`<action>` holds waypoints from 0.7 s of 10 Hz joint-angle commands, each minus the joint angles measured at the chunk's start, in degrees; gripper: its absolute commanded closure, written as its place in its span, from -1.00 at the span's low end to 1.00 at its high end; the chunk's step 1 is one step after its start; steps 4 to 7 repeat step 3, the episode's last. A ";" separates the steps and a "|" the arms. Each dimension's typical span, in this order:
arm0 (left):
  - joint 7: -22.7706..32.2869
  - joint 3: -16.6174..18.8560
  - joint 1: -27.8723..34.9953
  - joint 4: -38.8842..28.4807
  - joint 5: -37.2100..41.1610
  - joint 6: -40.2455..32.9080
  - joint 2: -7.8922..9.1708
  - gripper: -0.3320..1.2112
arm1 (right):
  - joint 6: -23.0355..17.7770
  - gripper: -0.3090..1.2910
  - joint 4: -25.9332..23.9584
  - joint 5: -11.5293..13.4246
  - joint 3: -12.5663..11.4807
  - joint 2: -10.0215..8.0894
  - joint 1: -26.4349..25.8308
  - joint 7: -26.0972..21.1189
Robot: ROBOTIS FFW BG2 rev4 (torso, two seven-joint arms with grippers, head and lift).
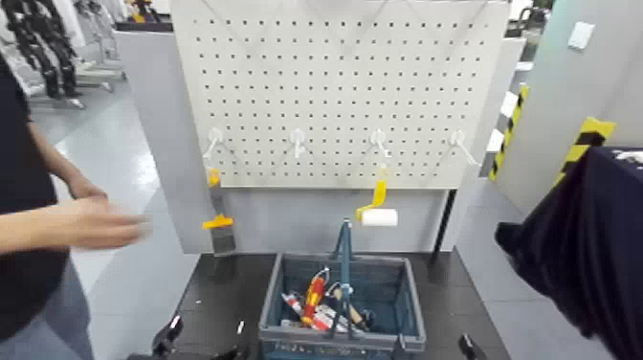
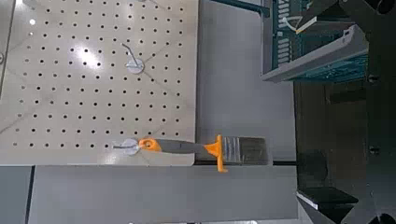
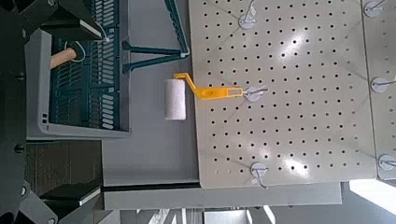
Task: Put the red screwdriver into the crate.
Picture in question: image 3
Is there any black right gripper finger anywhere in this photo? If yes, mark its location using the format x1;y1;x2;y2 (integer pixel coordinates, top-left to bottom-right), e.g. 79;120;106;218
38;183;103;224
40;0;104;42

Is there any blue and grey plastic crate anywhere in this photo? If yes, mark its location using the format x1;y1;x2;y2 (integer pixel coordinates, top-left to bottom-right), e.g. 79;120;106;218
25;0;191;140

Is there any black stand leg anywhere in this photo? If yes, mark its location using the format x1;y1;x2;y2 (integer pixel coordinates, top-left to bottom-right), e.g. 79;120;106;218
102;182;202;192

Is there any yellow paint roller, white sleeve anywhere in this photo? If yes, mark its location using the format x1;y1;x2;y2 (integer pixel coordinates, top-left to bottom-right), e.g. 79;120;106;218
163;72;245;121

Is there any white pegboard hook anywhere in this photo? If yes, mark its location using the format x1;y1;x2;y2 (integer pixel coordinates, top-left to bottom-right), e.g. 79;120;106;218
237;0;258;31
363;0;389;18
243;86;269;103
249;161;269;190
377;153;396;172
370;77;396;93

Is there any white pegboard panel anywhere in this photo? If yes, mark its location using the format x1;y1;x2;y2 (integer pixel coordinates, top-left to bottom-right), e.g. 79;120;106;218
360;0;396;181
186;0;378;189

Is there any white cord loop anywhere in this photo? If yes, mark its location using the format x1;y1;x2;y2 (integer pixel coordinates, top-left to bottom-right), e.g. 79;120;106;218
64;40;87;63

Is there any wooden handled tool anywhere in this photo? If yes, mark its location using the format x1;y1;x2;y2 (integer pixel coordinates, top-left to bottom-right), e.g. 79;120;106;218
49;47;78;70

